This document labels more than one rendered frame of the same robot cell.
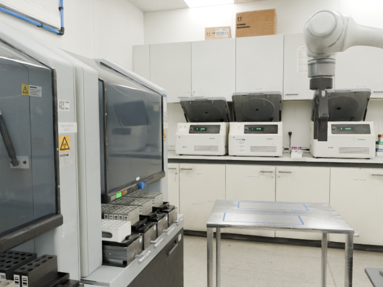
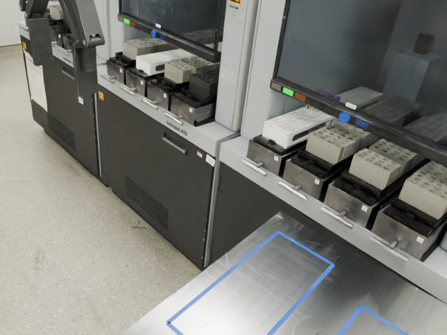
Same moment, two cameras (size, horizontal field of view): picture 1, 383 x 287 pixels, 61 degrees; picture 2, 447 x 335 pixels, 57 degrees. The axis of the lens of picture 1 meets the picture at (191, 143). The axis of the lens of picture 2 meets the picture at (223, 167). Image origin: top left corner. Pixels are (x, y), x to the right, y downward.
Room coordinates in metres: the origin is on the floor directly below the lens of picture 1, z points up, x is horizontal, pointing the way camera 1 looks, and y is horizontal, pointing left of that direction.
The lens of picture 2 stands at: (1.63, -0.85, 1.43)
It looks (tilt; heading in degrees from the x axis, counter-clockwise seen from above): 32 degrees down; 117
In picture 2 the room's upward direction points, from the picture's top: 7 degrees clockwise
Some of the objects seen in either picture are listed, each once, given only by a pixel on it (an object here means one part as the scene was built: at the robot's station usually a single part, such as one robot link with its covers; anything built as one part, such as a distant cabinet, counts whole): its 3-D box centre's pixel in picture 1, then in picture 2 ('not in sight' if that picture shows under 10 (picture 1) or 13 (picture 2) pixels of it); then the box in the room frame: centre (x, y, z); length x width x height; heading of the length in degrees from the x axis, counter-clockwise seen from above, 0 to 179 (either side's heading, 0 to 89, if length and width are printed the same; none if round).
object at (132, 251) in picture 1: (62, 240); (321, 129); (1.30, 0.52, 0.78); 0.73 x 0.14 x 0.09; 75
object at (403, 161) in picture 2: (128, 206); (386, 161); (1.56, 0.31, 0.85); 0.12 x 0.02 x 0.06; 165
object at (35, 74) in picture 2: not in sight; (34, 80); (-0.48, 0.66, 0.43); 0.27 x 0.02 x 0.36; 165
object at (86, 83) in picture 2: (317, 130); (85, 70); (1.20, -0.47, 1.22); 0.03 x 0.01 x 0.07; 75
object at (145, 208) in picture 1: (145, 208); (370, 171); (1.53, 0.22, 0.85); 0.12 x 0.02 x 0.06; 164
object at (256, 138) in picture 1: (256, 123); not in sight; (3.66, -0.73, 1.24); 0.62 x 0.56 x 0.69; 165
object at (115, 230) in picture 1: (91, 230); (302, 125); (1.26, 0.40, 0.83); 0.30 x 0.10 x 0.06; 75
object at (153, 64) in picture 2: not in sight; (171, 62); (0.58, 0.58, 0.83); 0.30 x 0.10 x 0.06; 75
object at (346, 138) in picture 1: (339, 123); not in sight; (3.43, -1.55, 1.25); 0.62 x 0.56 x 0.69; 164
